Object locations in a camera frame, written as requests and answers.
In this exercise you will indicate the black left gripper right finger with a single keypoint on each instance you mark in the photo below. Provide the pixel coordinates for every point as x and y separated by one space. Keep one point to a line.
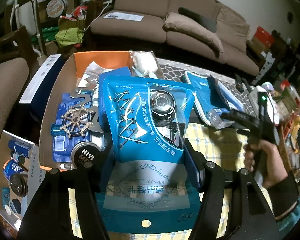
194 163

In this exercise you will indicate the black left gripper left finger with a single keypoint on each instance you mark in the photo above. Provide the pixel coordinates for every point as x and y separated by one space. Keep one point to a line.
103 165

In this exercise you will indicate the blue shoelace package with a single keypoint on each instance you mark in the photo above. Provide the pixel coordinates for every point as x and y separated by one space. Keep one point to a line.
146 185

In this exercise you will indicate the blue mesh pouch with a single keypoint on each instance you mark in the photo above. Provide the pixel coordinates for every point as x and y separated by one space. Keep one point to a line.
212 99

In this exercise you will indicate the person's right hand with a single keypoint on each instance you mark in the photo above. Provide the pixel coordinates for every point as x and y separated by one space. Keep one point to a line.
264 160

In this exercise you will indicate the black Nivea cream tin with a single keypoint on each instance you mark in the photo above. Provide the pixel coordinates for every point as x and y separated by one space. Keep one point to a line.
84 152

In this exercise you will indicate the yellow plaid tablecloth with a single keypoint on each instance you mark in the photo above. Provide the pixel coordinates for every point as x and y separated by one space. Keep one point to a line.
223 147

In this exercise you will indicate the white tissue box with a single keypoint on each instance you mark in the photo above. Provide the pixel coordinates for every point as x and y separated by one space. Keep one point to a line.
260 97

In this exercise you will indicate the blue foil sachet pack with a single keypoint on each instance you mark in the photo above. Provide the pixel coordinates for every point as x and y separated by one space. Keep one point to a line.
61 144

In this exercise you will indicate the brass ship wheel ornament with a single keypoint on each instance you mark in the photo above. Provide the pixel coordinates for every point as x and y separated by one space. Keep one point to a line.
76 121

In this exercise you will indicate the white open box with toiletries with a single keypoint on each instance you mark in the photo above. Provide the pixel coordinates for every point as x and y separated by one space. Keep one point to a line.
20 177

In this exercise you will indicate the grey hexagon pattern mat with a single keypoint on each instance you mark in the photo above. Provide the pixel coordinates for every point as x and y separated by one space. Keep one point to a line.
173 70

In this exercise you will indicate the long navy white box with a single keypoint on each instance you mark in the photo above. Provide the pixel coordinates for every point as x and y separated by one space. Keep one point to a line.
37 92

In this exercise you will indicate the blue rectangular product box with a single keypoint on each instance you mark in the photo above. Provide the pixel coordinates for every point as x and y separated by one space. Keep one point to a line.
124 71

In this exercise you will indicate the white cotton pads bag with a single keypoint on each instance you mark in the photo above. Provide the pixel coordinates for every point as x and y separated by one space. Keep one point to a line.
145 64

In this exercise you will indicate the brown sofa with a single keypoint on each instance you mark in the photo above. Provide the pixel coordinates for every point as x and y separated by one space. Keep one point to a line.
150 35

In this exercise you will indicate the brown armchair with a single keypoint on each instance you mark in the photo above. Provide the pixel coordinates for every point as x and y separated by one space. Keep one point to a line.
13 76

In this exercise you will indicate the brown sofa cushion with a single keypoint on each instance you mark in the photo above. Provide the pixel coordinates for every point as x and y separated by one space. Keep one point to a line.
186 34

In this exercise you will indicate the green plastic bag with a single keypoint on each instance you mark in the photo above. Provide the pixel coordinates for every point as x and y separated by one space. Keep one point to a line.
70 36

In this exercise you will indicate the white paper sheet on sofa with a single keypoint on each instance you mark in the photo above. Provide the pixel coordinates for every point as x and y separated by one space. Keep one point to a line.
124 16

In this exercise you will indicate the round biscuit tin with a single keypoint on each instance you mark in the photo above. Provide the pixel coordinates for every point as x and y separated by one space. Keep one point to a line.
56 8

